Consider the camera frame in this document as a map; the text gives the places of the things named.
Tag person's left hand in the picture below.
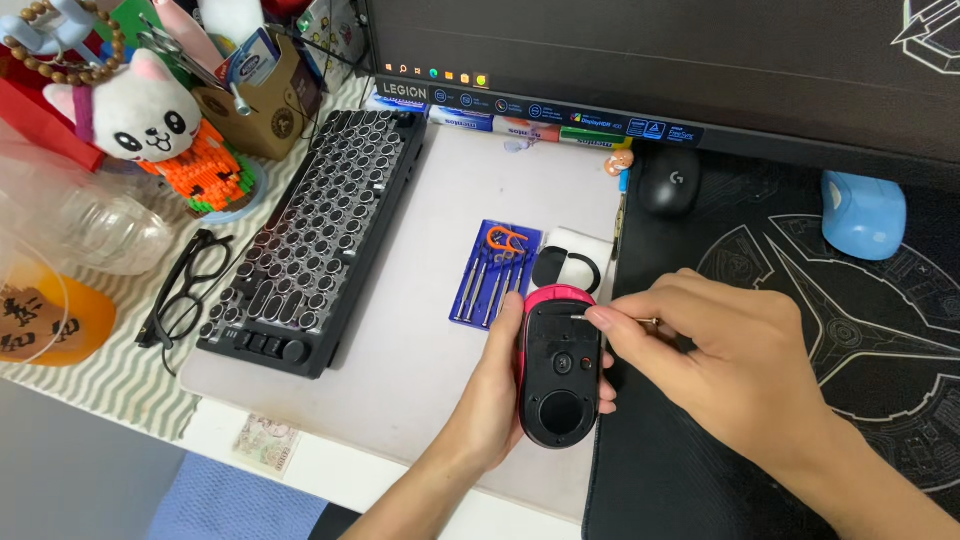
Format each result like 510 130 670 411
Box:
441 291 620 490

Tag person's right hand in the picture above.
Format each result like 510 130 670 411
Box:
585 267 839 468

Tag pink and black computer mouse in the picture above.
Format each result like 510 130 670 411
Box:
516 283 606 450

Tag small metal precision screwdriver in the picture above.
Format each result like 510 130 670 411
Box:
570 313 662 328

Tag white desk mat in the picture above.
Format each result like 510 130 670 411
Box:
178 122 630 524

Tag blue screwdriver set case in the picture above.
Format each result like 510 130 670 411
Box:
448 219 545 332

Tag silver precision screwdriver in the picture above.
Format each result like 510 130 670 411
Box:
456 251 486 322
483 252 513 328
501 253 528 297
466 251 496 324

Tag black line-pattern mouse pad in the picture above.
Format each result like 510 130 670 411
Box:
581 146 960 540

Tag orange plastic pry tool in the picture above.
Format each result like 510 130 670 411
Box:
485 225 531 255

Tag dark pen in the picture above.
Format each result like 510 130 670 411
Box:
612 192 628 261

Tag white sheet of mouse skates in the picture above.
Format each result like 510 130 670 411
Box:
528 227 615 298

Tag light blue computer mouse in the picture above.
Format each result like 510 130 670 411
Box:
819 169 909 263

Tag small orange toy figure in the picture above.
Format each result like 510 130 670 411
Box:
603 147 636 194

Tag paper banknote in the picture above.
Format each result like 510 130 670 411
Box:
230 411 302 479

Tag black round-key keyboard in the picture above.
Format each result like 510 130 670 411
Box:
196 108 429 381

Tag green candy roll pack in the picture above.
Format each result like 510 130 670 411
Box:
558 127 633 151

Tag blue chair seat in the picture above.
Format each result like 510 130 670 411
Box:
144 450 332 540

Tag white and red candy roll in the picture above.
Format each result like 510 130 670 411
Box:
492 116 563 144

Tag white and blue candy roll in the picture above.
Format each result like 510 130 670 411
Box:
427 106 496 134

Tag black computer monitor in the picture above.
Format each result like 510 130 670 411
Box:
360 0 960 189

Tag blue candy roll pack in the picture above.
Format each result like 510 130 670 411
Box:
369 91 430 115

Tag black-framed glasses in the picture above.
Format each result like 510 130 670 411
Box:
135 228 236 377

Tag orange building-block figure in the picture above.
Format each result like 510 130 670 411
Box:
137 120 270 227

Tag brown cardboard desk organiser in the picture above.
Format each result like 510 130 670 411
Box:
191 33 325 163

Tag striped grey-white table cloth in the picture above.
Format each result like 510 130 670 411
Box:
0 75 376 444

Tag clear sticker sheet bag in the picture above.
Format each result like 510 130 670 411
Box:
295 0 370 76

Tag blue and white card pack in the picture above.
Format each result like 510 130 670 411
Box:
215 27 283 88

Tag clear plastic bottle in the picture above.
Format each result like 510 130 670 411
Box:
0 153 178 277

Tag orange plastic container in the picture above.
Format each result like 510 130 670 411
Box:
0 228 119 369

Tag white cat plush toy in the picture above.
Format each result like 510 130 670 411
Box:
42 48 204 164

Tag silver scissors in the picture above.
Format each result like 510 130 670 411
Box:
137 15 252 117

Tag red paper bag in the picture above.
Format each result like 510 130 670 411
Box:
0 41 108 174

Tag light blue plastic hook stand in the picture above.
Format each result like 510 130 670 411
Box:
0 0 100 58

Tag wooden bead bracelet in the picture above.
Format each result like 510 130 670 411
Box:
3 0 129 88

